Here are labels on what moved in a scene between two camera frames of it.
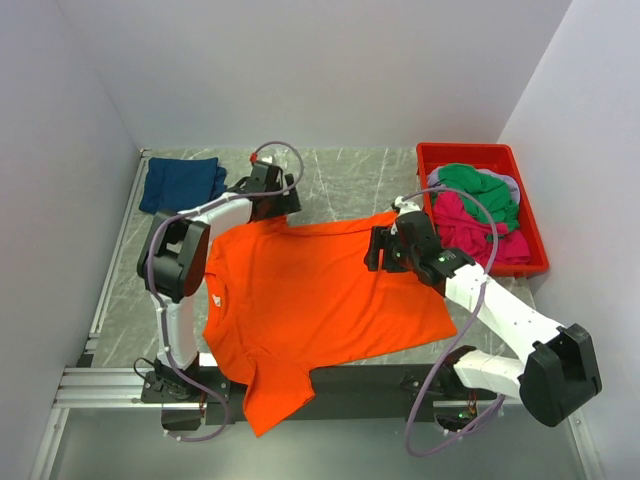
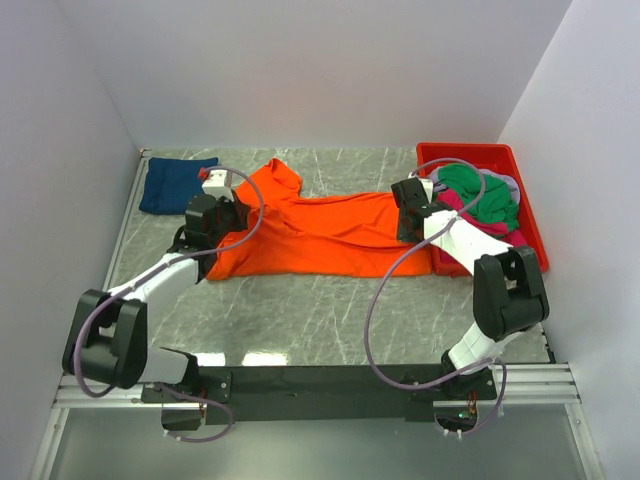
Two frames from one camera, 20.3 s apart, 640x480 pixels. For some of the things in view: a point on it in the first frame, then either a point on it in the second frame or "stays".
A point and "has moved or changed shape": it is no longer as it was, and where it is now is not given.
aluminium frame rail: (86, 386) stays
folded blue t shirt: (175, 184) stays
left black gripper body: (280, 204) to (231, 220)
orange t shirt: (282, 304) has moved or changed shape
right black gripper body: (407, 258) to (402, 235)
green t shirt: (488, 196) stays
